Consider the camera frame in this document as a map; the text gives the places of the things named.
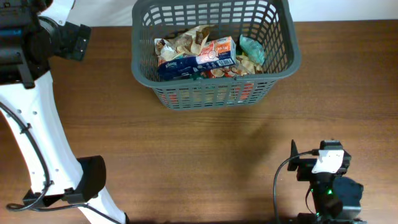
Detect spaghetti packet red ends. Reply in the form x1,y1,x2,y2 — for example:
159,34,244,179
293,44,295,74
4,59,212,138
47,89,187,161
155,83,254,110

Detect beige cookie snack bag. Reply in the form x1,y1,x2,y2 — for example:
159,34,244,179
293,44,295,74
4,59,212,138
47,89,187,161
227,55,264,77

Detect teal white small packet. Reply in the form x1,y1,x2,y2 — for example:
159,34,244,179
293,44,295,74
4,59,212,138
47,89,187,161
239,35,265,65

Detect beige brown snack bag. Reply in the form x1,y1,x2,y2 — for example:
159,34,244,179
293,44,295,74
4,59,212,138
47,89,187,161
154,25,213,61

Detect green Nescafe coffee bag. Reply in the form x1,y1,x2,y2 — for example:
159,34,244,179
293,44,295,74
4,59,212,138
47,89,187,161
191,67,240,80

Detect Kleenex tissue multipack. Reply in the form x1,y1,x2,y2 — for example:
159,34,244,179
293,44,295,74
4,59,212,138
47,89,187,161
158,36,236,81

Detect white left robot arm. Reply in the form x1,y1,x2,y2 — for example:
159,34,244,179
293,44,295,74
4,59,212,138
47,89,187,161
1,0,129,223

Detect grey plastic lattice basket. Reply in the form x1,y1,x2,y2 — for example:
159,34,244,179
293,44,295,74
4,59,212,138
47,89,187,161
131,0,302,110

